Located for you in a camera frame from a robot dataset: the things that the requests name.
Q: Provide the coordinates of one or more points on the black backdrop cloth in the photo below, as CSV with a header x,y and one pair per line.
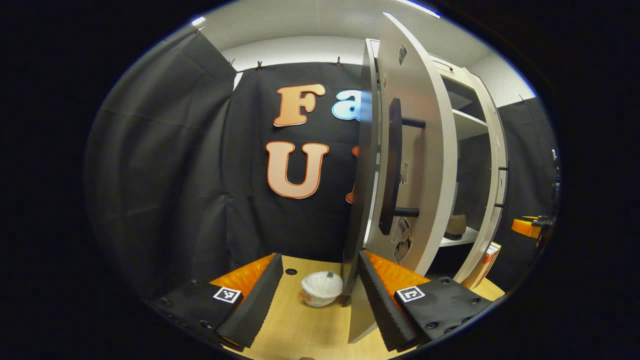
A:
x,y
160,175

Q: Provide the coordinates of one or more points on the brown fuzzy shoe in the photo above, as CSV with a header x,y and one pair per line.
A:
x,y
456,227

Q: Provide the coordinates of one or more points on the ceiling light panel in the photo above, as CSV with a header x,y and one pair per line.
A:
x,y
198,20
417,7

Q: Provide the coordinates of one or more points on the white cabinet drawer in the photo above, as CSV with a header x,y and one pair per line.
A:
x,y
457,70

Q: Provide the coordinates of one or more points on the white shoe cabinet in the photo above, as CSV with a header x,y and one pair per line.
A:
x,y
365,175

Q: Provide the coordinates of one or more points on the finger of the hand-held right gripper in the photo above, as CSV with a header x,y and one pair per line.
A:
x,y
525,226

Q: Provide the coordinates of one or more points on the orange white box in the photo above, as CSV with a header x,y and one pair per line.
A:
x,y
482,265

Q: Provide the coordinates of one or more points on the white cabinet door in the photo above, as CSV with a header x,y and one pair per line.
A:
x,y
495,130
430,165

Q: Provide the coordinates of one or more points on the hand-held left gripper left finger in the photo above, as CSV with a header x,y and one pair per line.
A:
x,y
260,300

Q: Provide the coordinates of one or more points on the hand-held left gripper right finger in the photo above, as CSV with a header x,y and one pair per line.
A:
x,y
380,300

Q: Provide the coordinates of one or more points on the white lidded bowl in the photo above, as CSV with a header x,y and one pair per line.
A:
x,y
322,290

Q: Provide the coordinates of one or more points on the white cabinet shelf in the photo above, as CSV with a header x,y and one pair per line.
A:
x,y
470,125

